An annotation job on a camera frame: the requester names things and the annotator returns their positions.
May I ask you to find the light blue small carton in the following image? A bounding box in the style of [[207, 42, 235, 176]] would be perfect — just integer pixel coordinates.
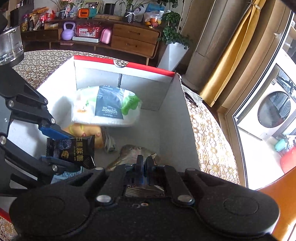
[[51, 167, 83, 184]]

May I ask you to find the silver foil packet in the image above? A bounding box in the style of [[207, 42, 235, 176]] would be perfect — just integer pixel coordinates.
[[106, 145, 165, 198]]

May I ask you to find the black snack packet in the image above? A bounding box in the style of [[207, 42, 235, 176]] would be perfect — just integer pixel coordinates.
[[46, 136, 96, 169]]

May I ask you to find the yellow pig toy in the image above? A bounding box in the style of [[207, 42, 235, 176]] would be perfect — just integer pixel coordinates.
[[63, 123, 104, 149]]

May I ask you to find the white tissue pack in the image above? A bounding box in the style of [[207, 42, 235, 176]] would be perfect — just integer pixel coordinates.
[[71, 85, 142, 127]]

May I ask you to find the cartoon face plush keychain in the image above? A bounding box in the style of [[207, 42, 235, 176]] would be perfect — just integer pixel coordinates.
[[102, 129, 117, 153]]

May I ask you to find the red cardboard box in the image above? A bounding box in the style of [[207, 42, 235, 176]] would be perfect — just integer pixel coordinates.
[[0, 55, 202, 223]]

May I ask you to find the glass electric kettle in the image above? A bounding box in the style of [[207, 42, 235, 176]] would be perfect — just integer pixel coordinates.
[[0, 26, 24, 67]]

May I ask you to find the lace flower tablecloth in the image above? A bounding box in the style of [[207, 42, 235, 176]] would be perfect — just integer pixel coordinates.
[[0, 49, 241, 241]]

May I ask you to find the purple kettlebell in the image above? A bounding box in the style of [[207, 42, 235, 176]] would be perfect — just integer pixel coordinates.
[[61, 22, 76, 41]]

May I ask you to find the yellow curtain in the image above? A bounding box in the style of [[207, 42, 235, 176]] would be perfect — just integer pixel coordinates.
[[200, 0, 265, 107]]

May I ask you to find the red gift box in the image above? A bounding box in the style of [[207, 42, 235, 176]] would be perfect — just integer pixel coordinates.
[[76, 23, 103, 39]]

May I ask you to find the pink small case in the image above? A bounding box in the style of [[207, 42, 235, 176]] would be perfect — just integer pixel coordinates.
[[100, 28, 112, 44]]

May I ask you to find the orange teal radio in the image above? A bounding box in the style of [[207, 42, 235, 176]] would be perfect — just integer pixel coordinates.
[[77, 8, 97, 19]]

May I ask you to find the teal bottle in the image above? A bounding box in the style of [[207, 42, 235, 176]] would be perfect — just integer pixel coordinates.
[[274, 138, 288, 152]]

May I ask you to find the black cylinder speaker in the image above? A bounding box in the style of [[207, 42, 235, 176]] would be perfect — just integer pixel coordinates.
[[104, 3, 115, 15]]

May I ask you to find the wooden sideboard cabinet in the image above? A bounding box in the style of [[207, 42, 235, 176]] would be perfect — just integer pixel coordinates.
[[21, 18, 161, 64]]

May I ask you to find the washing machine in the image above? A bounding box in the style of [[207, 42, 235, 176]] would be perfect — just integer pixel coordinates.
[[236, 64, 295, 141]]

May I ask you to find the white planter with plant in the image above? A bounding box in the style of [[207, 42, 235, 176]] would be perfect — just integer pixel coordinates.
[[157, 1, 191, 71]]

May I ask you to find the potted plant patterned pot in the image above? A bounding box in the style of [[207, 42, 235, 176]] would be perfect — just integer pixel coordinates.
[[115, 0, 150, 23]]

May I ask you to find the bag of fruit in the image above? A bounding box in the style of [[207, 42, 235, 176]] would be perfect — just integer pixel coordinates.
[[143, 10, 170, 29]]

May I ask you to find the picture frame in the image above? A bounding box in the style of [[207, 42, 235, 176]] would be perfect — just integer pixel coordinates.
[[82, 0, 104, 11]]

